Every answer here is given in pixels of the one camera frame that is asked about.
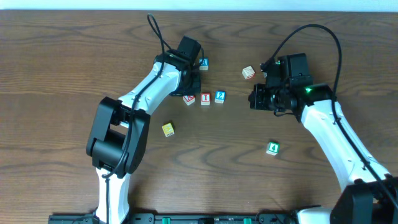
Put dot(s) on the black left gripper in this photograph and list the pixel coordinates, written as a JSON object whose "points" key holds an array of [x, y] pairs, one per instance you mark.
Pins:
{"points": [[193, 86]]}

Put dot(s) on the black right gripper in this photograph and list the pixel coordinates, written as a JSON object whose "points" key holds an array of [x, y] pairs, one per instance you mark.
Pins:
{"points": [[256, 99]]}

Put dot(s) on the red letter A block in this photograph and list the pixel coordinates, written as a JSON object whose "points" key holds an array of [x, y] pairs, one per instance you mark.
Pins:
{"points": [[189, 99]]}

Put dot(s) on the red letter I block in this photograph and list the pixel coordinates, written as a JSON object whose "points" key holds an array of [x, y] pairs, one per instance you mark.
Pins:
{"points": [[205, 99]]}

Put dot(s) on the blue number 2 block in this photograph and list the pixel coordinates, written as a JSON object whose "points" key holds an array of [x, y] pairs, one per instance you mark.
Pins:
{"points": [[220, 97]]}

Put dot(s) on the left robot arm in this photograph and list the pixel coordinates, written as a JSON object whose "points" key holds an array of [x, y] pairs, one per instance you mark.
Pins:
{"points": [[118, 137]]}

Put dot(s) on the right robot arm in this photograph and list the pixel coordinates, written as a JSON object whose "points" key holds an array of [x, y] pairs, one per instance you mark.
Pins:
{"points": [[368, 190]]}

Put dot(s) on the blue letter P block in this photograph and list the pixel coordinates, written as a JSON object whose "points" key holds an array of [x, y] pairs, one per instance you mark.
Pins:
{"points": [[203, 64]]}

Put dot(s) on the white block red print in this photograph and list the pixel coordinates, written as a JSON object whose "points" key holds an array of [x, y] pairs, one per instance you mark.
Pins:
{"points": [[248, 72]]}

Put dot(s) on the yellow wooden block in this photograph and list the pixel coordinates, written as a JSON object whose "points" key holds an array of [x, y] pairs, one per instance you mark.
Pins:
{"points": [[168, 129]]}

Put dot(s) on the green number 4 block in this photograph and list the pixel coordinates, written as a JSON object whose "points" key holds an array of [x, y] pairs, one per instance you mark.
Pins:
{"points": [[273, 148]]}

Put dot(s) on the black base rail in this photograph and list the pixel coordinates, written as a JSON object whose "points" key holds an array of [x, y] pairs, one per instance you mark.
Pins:
{"points": [[202, 218]]}

